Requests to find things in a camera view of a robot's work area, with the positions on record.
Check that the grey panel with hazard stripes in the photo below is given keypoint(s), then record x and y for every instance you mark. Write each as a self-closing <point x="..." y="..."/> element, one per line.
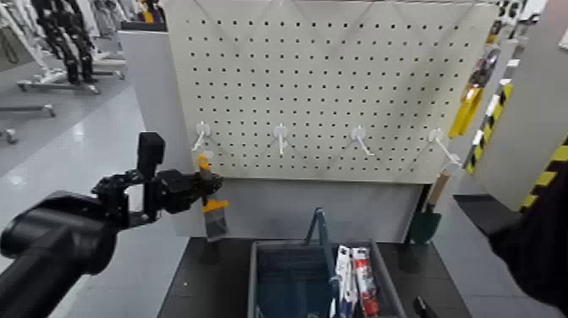
<point x="528" y="111"/>

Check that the grey plastic crate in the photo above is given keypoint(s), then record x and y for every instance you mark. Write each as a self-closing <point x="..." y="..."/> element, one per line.
<point x="255" y="284"/>

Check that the red white tool package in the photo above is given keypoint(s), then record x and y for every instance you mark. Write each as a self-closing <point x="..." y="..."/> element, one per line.
<point x="364" y="275"/>

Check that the grey stand leg with caster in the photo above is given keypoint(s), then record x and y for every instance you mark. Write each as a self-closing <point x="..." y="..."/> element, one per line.
<point x="26" y="110"/>

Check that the beige perforated pegboard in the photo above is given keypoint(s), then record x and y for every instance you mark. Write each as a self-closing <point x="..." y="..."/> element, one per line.
<point x="310" y="89"/>

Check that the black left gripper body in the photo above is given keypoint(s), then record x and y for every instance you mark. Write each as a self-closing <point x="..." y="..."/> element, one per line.
<point x="175" y="191"/>

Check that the grey wheeled stand base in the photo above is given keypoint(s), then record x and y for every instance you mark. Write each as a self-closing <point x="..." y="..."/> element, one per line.
<point x="57" y="86"/>

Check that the white blue tool package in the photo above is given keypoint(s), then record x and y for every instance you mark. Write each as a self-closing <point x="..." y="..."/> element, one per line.
<point x="344" y="271"/>

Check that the white robot on stand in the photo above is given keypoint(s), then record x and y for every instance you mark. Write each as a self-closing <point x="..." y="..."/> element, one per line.
<point x="22" y="40"/>

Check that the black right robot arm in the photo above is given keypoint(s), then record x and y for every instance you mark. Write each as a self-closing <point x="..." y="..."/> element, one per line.
<point x="537" y="248"/>

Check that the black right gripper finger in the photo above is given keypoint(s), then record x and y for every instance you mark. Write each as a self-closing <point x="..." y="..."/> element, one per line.
<point x="423" y="308"/>

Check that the black humanoid robot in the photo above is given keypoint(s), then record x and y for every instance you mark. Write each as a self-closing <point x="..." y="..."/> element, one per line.
<point x="66" y="40"/>

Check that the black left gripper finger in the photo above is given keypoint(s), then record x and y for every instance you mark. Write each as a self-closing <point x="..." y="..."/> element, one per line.
<point x="200" y="197"/>
<point x="212" y="180"/>

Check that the yellow paint brush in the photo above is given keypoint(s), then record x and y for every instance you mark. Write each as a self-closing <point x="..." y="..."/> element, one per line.
<point x="216" y="222"/>

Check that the white pegboard hook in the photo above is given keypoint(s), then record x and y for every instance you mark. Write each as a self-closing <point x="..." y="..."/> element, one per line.
<point x="280" y="132"/>
<point x="358" y="133"/>
<point x="436" y="135"/>
<point x="202" y="130"/>

